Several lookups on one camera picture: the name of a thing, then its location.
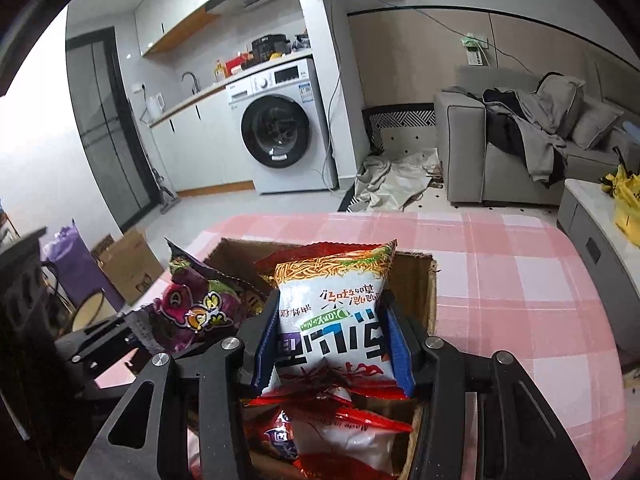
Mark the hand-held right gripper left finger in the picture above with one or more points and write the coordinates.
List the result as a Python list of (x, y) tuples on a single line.
[(263, 355)]

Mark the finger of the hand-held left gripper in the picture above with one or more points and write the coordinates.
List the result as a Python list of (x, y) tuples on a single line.
[(95, 330), (107, 367)]

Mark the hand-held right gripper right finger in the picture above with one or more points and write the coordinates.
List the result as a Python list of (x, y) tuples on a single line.
[(404, 355)]

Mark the purple snack bag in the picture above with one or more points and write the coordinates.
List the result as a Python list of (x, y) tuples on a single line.
[(200, 310)]

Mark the red blue snack packet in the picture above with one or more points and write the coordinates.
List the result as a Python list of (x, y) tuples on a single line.
[(275, 440)]

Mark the white orange noodle snack bag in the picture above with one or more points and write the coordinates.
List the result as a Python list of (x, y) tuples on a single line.
[(330, 300)]

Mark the red white snack bag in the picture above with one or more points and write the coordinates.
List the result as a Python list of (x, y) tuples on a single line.
[(345, 440)]

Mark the round beige stool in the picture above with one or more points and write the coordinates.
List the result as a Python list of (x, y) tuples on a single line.
[(90, 310)]

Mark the purple plastic bag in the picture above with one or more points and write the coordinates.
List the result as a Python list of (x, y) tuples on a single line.
[(75, 265)]

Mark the small cardboard box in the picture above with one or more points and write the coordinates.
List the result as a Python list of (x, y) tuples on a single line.
[(132, 270)]

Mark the pink checked tablecloth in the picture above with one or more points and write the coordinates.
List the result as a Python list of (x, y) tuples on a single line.
[(525, 285)]

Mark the stick vacuum cleaner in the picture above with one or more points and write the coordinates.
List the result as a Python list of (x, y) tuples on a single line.
[(167, 195)]

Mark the crumpled white sheet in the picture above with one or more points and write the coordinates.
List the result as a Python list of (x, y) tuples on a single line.
[(395, 180)]

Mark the black glass door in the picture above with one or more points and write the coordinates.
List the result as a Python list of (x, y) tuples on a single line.
[(105, 135)]

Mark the grey sofa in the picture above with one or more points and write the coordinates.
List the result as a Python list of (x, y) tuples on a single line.
[(460, 160)]

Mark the white base cabinet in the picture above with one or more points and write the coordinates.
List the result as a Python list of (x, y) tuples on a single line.
[(200, 145)]

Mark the grey side cabinet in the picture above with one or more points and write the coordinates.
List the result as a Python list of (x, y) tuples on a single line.
[(595, 260)]

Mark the white washing machine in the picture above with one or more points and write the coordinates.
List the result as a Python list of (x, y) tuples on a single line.
[(280, 130)]

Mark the white electric kettle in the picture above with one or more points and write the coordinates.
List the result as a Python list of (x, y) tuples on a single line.
[(156, 105)]

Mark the black white patterned board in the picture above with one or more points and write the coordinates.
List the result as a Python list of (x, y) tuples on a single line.
[(400, 125)]

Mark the pile of dark clothes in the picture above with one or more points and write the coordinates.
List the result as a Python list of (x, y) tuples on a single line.
[(520, 135)]

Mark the yellow plastic bag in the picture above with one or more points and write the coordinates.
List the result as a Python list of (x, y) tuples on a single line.
[(625, 210)]

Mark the metal faucet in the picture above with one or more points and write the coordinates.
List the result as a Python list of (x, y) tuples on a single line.
[(189, 76)]

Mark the yellow bottle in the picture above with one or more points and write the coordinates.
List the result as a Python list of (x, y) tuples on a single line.
[(219, 72)]

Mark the red container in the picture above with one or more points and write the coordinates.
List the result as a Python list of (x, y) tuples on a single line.
[(236, 66)]

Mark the large grey pillow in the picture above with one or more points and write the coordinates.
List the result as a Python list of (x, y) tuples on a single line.
[(560, 100)]

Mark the small grey pillow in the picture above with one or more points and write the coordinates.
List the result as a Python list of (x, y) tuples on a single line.
[(595, 122)]

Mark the black kitchen appliance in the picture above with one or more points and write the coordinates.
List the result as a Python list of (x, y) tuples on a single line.
[(270, 47)]

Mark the wall power strip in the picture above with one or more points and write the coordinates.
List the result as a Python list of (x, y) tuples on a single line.
[(475, 52)]

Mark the white wall cabinet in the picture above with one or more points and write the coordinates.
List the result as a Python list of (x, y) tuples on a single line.
[(170, 10)]

